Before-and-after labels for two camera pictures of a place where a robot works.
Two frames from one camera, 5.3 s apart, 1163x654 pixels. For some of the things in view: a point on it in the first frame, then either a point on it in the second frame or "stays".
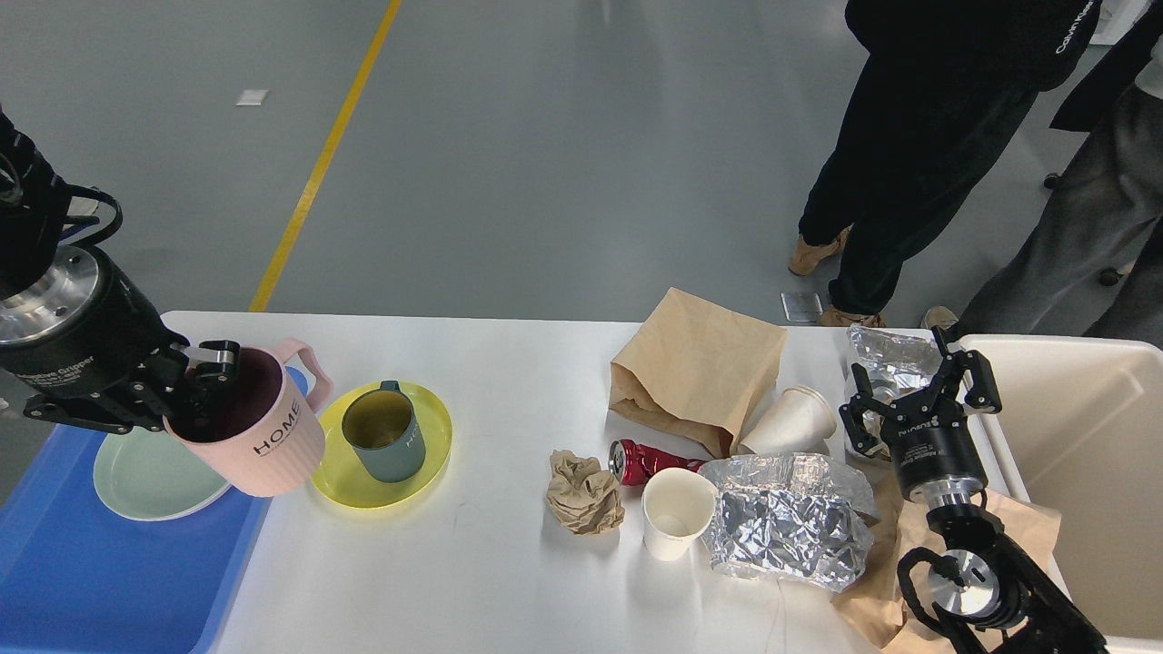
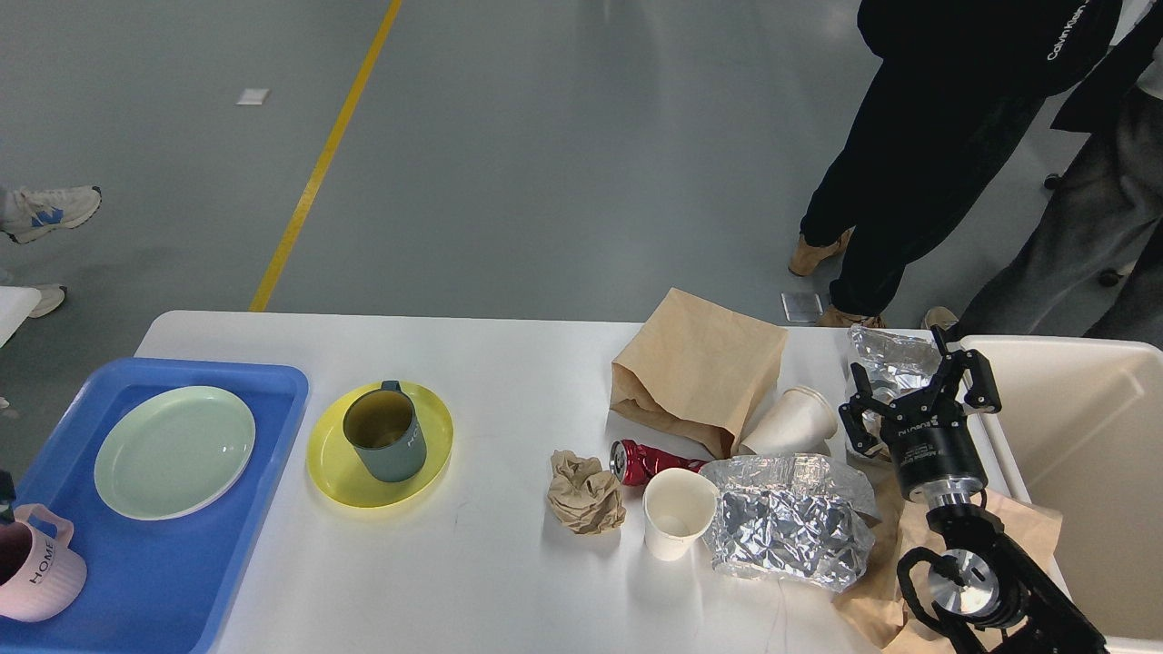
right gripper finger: (983, 396) stays
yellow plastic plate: (342, 475) stays
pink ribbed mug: (259, 428) → (41, 577)
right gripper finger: (857, 410) stays
